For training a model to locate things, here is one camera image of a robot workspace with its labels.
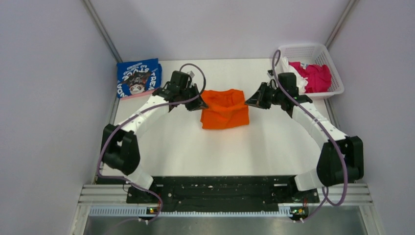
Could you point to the magenta t-shirt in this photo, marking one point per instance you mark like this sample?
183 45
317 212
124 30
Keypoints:
319 77

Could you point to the aluminium frame rail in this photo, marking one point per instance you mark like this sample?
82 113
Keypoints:
355 216

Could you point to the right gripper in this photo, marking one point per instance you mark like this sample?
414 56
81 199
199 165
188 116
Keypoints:
257 100

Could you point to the folded pink t-shirt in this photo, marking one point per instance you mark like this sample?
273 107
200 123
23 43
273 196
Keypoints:
149 92

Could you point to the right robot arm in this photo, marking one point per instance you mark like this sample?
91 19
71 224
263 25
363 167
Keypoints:
341 158

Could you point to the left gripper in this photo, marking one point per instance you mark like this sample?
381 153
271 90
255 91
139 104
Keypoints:
198 103

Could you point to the white plastic basket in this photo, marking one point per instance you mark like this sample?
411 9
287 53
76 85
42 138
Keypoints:
318 54

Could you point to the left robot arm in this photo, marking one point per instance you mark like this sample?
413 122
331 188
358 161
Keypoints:
120 149

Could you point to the orange t-shirt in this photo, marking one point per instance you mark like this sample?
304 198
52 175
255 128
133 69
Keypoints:
226 109

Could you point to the folded blue printed t-shirt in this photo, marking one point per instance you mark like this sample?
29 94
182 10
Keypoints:
138 77

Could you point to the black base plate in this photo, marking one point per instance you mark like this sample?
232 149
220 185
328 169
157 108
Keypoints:
222 193

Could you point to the white slotted cable duct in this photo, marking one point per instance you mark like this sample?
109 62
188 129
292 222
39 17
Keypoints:
150 212

